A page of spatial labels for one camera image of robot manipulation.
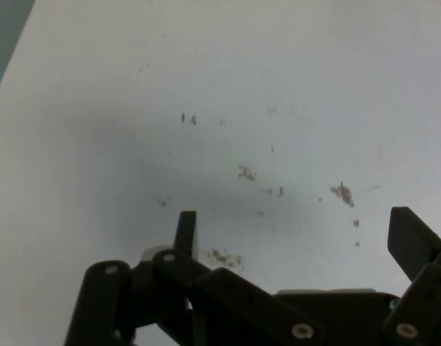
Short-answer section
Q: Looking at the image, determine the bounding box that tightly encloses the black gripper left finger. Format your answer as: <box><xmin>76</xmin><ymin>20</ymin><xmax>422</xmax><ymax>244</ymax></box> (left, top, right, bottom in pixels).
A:
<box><xmin>64</xmin><ymin>210</ymin><xmax>328</xmax><ymax>346</ymax></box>

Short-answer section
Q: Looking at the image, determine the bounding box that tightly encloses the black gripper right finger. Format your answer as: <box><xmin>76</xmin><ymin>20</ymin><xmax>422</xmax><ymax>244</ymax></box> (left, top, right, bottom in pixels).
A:
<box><xmin>381</xmin><ymin>206</ymin><xmax>441</xmax><ymax>346</ymax></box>

